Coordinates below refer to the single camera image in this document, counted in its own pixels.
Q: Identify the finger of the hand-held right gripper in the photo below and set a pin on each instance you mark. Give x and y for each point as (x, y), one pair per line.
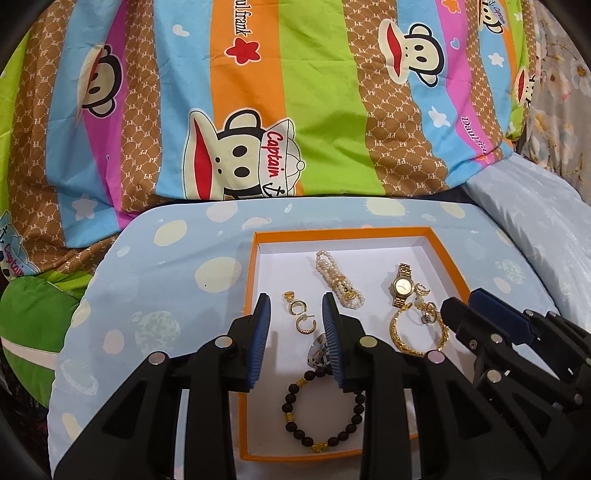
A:
(466, 327)
(498, 309)

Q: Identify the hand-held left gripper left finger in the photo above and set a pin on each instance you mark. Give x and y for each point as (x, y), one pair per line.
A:
(258, 344)

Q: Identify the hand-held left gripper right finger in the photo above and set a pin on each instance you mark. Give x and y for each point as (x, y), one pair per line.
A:
(334, 344)

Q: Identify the gold hoop earring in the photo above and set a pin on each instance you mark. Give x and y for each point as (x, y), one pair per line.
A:
(296, 309)
(305, 328)

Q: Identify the orange jewelry box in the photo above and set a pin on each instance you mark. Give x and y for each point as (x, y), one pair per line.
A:
(369, 267)

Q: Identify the small gold pendant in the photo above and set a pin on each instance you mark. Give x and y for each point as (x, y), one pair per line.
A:
(289, 296)

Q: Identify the gold wrist watch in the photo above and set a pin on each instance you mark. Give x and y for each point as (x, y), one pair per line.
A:
(402, 286)

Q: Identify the light blue quilt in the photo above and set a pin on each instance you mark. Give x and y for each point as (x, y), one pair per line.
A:
(521, 203)

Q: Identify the green cushion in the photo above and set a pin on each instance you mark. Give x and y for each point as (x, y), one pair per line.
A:
(37, 314)

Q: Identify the grey floral cloth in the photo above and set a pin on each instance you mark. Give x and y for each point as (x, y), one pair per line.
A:
(563, 92)

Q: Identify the colourful striped cartoon blanket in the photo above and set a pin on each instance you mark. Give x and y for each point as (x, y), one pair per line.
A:
(323, 92)

